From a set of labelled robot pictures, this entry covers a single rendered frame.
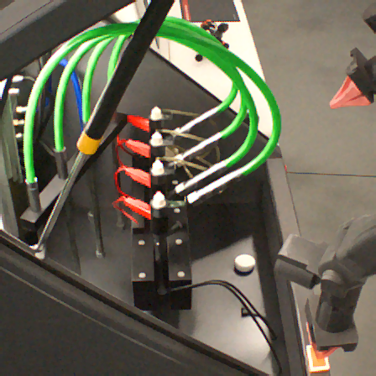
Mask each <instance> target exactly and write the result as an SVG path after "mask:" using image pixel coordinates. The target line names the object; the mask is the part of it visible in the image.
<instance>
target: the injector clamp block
mask: <svg viewBox="0 0 376 376"><path fill-rule="evenodd" d="M134 156H135V157H137V158H144V172H145V173H147V174H149V170H150V168H149V158H147V157H145V156H143V155H134ZM183 181H184V172H183V167H182V166H180V167H179V166H178V165H177V166H176V175H167V176H166V192H171V191H172V190H174V189H175V188H176V186H178V185H179V184H181V182H183ZM184 196H186V195H184ZM184 196H177V197H176V198H175V199H174V200H173V201H184ZM150 202H151V200H150V187H148V186H146V185H145V186H144V203H145V204H147V205H149V206H150ZM176 221H179V222H180V224H181V228H180V229H179V231H177V232H175V233H174V234H172V235H171V236H169V237H167V238H166V239H165V240H166V246H167V248H166V249H165V253H166V257H167V286H169V293H170V310H171V311H176V310H191V309H192V288H191V289H185V290H172V291H171V289H172V288H175V287H180V286H186V285H192V272H191V252H190V240H189V228H188V217H187V206H186V207H176V208H168V224H172V223H174V222H176ZM131 224H132V274H131V283H133V306H135V307H137V308H138V309H140V310H141V311H156V295H155V287H157V286H156V262H155V248H154V240H155V238H154V237H153V233H152V226H150V219H148V218H147V217H144V231H145V233H144V234H142V233H135V234H133V220H132V219H131Z"/></svg>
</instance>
